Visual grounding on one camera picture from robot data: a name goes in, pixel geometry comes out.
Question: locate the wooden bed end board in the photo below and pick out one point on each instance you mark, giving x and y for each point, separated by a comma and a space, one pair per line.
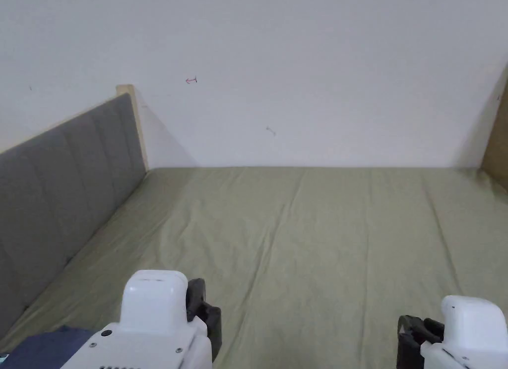
498, 147

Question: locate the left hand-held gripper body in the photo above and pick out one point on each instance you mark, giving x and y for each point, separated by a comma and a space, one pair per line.
154, 305

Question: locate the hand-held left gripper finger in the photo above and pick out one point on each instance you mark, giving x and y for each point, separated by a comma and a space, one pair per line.
213, 329

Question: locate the dark blue garment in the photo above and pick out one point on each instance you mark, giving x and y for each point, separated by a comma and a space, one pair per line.
39, 347

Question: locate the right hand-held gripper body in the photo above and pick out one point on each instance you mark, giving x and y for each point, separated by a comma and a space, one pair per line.
472, 333

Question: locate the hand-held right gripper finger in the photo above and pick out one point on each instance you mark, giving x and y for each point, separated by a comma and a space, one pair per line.
408, 341

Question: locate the grey padded headboard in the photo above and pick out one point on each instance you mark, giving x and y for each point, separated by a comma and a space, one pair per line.
59, 186

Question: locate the bed with pale green sheet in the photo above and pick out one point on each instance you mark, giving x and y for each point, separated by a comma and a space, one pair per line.
309, 242

